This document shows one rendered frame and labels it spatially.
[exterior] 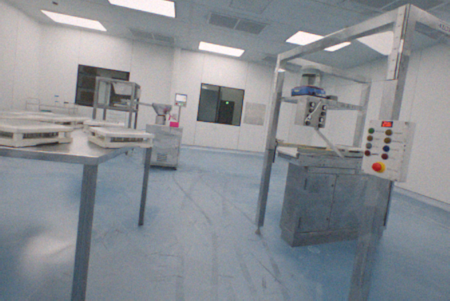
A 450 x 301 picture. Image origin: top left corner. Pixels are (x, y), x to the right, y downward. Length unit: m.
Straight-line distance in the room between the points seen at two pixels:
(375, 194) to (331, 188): 0.94
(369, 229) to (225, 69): 6.16
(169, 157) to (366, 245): 3.21
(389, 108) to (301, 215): 1.16
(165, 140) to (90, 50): 4.15
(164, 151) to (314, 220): 2.66
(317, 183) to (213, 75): 5.36
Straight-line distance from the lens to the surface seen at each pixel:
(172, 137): 3.91
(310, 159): 1.91
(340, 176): 2.27
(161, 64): 6.88
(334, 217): 2.37
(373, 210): 1.34
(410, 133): 1.20
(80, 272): 1.19
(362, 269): 1.44
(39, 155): 1.07
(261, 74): 7.27
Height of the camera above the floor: 1.00
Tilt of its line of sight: 3 degrees down
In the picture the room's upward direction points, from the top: 7 degrees clockwise
